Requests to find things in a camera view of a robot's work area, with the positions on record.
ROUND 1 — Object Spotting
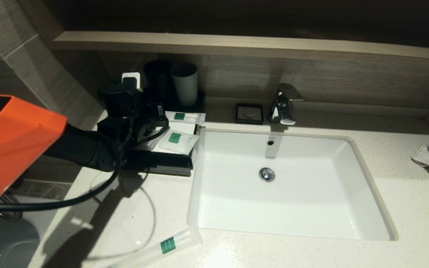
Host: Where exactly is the dark metal cup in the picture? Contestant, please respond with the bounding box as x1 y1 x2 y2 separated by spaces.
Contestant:
143 60 173 102

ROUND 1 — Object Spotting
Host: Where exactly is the black amenity tray with packets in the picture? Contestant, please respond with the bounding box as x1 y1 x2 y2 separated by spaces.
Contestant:
123 112 201 177

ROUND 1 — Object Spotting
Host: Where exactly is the long clear packet green label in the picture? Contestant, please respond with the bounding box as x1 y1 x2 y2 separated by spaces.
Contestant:
165 111 206 126
107 227 203 268

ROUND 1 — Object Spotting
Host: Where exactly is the flat small packet green label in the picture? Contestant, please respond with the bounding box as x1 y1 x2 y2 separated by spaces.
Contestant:
158 129 200 155

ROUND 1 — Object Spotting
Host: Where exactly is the white cup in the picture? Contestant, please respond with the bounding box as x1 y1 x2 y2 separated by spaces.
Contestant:
171 63 199 107

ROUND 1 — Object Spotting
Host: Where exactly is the black square soap dish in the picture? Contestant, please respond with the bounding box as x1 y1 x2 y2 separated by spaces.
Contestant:
235 103 264 125

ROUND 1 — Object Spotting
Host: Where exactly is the chrome sink drain plug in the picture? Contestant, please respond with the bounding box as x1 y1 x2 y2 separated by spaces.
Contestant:
259 167 276 182

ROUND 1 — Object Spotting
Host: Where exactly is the chrome sink faucet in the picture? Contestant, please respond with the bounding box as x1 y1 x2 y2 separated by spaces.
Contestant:
266 83 304 126

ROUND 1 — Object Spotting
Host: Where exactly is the white bathtub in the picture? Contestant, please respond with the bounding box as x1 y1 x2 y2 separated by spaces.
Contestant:
0 195 65 268

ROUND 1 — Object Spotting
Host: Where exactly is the white ceramic sink basin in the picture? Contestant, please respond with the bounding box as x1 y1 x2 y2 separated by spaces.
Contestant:
187 128 398 241

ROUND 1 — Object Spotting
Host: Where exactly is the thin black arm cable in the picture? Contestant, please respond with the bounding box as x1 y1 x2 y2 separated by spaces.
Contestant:
138 125 170 144

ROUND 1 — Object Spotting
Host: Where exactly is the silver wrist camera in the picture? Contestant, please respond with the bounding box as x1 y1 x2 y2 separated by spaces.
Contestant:
121 72 142 92

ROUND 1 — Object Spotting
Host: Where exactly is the wooden wall shelf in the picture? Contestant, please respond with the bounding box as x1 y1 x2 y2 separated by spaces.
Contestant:
53 31 429 62

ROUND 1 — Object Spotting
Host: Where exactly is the metal shower hose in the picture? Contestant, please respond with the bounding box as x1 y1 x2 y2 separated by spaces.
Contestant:
0 192 23 223

